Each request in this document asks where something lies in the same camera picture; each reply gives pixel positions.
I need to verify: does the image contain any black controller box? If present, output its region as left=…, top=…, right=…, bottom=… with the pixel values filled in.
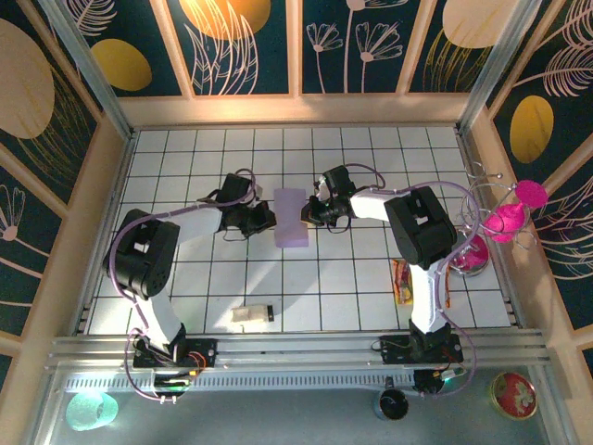
left=413, top=365, right=468, bottom=396
left=152, top=370, right=196, bottom=400

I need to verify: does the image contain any aluminium frame post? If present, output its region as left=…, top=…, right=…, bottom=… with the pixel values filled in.
left=39, top=0, right=136, bottom=143
left=455, top=0, right=544, bottom=134

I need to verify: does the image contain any translucent green cup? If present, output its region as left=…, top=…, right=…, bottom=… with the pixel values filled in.
left=64, top=391, right=120, bottom=433

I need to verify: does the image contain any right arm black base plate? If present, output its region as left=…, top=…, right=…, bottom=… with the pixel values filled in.
left=378, top=334, right=464, bottom=365

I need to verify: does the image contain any aluminium mounting rail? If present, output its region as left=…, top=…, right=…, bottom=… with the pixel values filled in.
left=44, top=327, right=555, bottom=372

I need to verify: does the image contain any wire stand with pink balls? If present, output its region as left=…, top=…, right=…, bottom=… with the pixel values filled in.
left=451, top=161, right=551, bottom=278

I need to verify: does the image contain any white slotted cable duct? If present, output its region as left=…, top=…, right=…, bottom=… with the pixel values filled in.
left=62, top=370, right=418, bottom=394

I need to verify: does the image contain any black mug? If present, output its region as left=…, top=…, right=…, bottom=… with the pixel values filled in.
left=373, top=377, right=411, bottom=422

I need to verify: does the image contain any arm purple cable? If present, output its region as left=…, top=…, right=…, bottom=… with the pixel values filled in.
left=107, top=169, right=259, bottom=403
left=345, top=161, right=478, bottom=400

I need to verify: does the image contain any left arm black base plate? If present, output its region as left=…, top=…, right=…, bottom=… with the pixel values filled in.
left=132, top=337, right=219, bottom=370

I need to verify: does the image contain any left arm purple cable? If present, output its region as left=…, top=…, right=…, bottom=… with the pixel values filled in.
left=107, top=169, right=259, bottom=403

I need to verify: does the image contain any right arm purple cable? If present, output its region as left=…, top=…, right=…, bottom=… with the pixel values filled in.
left=345, top=161, right=478, bottom=400

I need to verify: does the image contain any left black controller box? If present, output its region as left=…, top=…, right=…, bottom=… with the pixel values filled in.
left=152, top=370, right=196, bottom=400

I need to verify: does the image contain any colourful candy bag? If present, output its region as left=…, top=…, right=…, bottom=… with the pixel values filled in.
left=391, top=258, right=414, bottom=306

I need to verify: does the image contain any right black controller box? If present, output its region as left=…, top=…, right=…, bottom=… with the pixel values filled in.
left=413, top=365, right=468, bottom=396

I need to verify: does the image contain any round red tin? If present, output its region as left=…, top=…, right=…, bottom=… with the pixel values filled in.
left=489, top=372, right=539, bottom=421

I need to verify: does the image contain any small white packet black clip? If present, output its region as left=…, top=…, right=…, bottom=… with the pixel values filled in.
left=230, top=303, right=275, bottom=325

